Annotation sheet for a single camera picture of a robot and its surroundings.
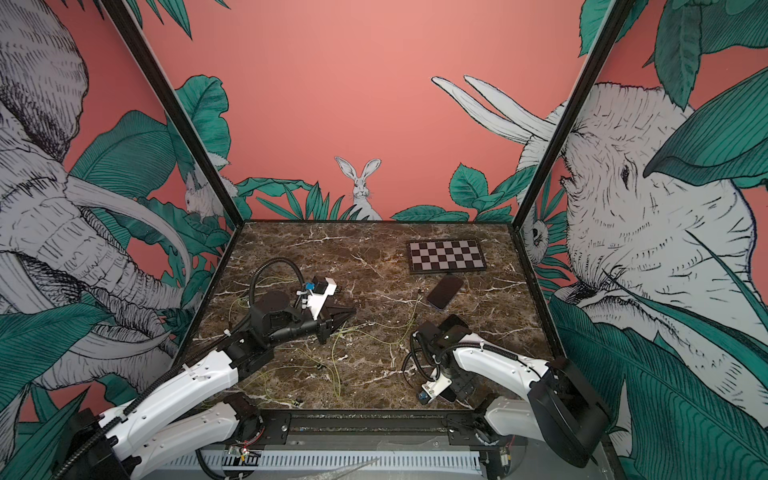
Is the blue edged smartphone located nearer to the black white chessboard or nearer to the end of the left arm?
the black white chessboard

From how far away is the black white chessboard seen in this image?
3.49 feet

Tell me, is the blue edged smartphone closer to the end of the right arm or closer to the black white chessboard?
the black white chessboard

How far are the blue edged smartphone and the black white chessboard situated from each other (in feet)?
0.12

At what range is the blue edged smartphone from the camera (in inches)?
39.5

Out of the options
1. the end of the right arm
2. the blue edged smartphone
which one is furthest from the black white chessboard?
the end of the right arm

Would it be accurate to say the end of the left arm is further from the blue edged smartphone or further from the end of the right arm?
the blue edged smartphone

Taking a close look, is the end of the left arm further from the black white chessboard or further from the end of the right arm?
the black white chessboard

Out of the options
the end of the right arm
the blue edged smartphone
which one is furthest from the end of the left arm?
the blue edged smartphone
